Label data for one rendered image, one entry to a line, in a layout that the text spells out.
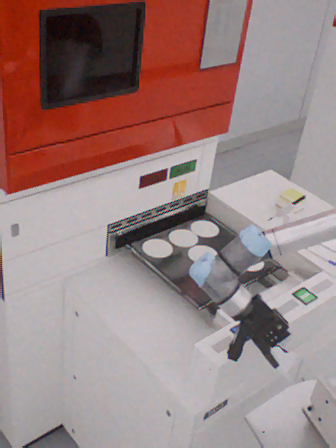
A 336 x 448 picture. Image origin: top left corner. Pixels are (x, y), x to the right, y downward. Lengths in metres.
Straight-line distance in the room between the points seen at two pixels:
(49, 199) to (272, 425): 0.85
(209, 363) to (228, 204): 0.74
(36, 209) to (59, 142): 0.23
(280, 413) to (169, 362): 0.32
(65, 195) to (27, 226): 0.14
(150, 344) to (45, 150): 0.62
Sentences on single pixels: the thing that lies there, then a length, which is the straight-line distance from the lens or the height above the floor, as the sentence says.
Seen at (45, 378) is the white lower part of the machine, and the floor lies 0.39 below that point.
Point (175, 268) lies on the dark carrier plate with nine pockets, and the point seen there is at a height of 0.90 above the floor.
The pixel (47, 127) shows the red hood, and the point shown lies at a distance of 1.48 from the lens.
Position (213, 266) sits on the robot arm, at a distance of 1.33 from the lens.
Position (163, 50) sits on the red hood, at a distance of 1.62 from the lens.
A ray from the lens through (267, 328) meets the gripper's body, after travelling 1.38.
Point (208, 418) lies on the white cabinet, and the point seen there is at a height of 0.75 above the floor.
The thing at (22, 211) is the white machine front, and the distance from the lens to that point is 1.63.
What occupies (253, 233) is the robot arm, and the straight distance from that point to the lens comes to 1.33.
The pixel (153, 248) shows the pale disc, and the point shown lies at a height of 0.90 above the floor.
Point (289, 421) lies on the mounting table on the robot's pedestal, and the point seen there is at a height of 0.82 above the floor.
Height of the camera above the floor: 2.03
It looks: 34 degrees down
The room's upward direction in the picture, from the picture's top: 8 degrees clockwise
